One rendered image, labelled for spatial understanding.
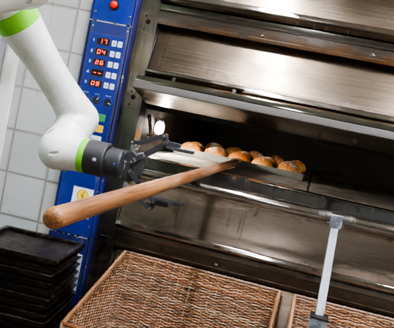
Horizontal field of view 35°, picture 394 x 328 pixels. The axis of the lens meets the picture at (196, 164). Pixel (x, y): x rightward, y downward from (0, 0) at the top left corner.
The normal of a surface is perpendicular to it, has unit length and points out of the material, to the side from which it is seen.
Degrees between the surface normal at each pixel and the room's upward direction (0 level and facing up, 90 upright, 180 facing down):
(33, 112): 90
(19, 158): 90
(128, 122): 90
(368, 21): 70
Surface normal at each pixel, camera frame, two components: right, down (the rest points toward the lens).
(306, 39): -0.19, 0.04
